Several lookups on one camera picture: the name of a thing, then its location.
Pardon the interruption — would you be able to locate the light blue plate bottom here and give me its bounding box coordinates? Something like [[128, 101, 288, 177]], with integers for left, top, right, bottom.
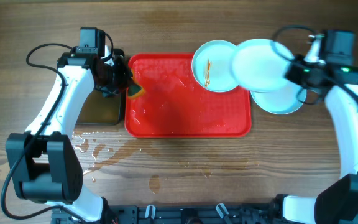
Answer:
[[229, 39, 294, 92]]

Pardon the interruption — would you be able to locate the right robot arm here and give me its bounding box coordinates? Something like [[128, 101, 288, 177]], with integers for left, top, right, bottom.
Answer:
[[270, 25, 358, 223]]

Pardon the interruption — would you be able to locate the light blue plate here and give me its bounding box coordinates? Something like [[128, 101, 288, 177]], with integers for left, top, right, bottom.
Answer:
[[251, 83, 307, 115], [191, 40, 238, 93], [229, 39, 294, 92]]

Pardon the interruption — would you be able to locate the black water tray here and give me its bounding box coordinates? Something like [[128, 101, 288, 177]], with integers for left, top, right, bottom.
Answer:
[[77, 49, 126, 125]]

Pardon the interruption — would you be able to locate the red plastic tray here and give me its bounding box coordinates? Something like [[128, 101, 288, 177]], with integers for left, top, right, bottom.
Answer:
[[124, 53, 252, 138]]

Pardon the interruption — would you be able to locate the light blue plate top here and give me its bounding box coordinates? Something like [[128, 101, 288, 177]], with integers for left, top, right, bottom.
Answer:
[[191, 40, 238, 93]]

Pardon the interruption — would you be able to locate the green orange sponge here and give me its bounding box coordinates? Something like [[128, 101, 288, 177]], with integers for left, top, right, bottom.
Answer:
[[127, 73, 145, 100]]

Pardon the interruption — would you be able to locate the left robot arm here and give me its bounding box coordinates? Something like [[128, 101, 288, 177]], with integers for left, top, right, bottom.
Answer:
[[5, 27, 144, 223]]

